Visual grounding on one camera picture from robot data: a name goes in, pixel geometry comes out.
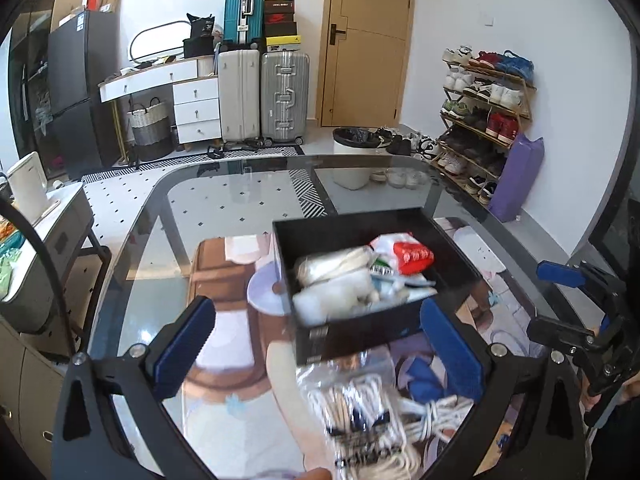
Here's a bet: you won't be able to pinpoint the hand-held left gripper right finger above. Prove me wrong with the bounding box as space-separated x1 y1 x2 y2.
419 299 587 480

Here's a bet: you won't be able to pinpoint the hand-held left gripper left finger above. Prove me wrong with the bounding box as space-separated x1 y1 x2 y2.
50 295 218 480

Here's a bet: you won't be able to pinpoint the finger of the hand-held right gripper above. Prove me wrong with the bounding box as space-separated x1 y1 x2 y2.
526 311 614 362
536 259 627 307

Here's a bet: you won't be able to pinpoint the black storage box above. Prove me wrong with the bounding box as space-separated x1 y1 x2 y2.
272 205 484 367

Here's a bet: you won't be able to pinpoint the clear bag of white cord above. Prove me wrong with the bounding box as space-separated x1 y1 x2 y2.
294 352 427 480

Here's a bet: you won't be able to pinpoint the white plastic packet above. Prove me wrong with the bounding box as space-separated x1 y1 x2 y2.
369 232 417 281

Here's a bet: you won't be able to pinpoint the white plush toy blue ear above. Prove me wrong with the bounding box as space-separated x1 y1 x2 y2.
291 274 398 326

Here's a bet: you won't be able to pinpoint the coil of clear tubing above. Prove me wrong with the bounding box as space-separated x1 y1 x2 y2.
294 246 375 287

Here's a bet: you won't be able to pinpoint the person's right hand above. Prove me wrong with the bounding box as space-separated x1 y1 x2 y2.
580 368 640 429

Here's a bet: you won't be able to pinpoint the blue cloth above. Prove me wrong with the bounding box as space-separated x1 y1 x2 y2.
399 354 447 402

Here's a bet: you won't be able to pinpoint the light blue packet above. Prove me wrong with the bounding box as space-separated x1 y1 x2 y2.
374 277 439 304

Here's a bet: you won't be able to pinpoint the black chair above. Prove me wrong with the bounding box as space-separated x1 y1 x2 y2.
589 170 640 277

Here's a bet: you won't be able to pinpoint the purple bag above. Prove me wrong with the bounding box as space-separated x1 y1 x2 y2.
487 132 545 224

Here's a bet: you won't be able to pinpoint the red packet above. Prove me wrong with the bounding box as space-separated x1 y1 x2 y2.
392 240 436 276

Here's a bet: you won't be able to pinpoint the grey side cart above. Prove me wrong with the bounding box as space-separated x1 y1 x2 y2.
0 179 114 362

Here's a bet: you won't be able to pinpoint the beige cabinet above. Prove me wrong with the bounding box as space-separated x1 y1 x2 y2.
0 317 67 480

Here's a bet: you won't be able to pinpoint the rows of assorted sneakers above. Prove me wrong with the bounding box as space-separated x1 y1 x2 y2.
439 44 537 206

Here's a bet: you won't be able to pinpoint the wooden shoe rack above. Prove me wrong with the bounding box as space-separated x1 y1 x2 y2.
437 57 539 202

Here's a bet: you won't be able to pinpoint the green snack packets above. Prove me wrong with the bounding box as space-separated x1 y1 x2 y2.
0 215 27 302

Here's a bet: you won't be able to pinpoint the black and white striped rug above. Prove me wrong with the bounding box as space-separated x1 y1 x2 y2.
81 143 332 221

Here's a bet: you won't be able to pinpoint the cluster of loose shoes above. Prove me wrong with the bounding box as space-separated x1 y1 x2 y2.
369 124 442 190

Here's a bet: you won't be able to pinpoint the white trash bin black liner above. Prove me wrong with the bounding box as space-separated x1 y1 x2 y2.
332 127 382 191

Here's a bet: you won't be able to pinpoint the woven laundry basket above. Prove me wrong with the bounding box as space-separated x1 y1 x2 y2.
127 100 174 162

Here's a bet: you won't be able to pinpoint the white standing device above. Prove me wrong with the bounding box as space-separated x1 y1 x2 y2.
5 151 50 224

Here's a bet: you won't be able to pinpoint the white dressing table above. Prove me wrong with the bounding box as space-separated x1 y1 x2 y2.
98 57 221 162

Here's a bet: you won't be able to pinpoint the white suitcase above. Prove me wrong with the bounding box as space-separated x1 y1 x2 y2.
217 48 262 144

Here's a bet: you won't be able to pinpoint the black refrigerator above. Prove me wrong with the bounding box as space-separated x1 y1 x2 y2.
47 8 124 182

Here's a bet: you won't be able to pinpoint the silver suitcase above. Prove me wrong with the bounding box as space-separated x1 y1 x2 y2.
259 49 311 145

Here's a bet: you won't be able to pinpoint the wooden door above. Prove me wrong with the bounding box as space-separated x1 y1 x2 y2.
315 0 419 129

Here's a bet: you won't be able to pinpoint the dark glass cabinet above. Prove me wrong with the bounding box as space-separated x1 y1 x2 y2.
7 7 56 172

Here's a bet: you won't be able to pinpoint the oval mirror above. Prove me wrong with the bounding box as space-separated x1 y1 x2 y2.
128 19 189 64

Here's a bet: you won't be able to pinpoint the black paper bag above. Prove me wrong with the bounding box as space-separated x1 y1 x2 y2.
182 12 217 60

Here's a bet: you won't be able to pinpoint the stack of shoe boxes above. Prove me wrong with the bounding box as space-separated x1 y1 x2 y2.
264 35 304 54

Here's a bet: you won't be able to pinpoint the teal suitcase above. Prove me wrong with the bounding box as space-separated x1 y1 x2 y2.
223 0 266 46

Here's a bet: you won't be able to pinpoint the white rope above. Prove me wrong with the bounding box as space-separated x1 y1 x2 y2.
400 394 477 444

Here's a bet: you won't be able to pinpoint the black cable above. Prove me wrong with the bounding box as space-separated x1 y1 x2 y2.
0 199 77 357

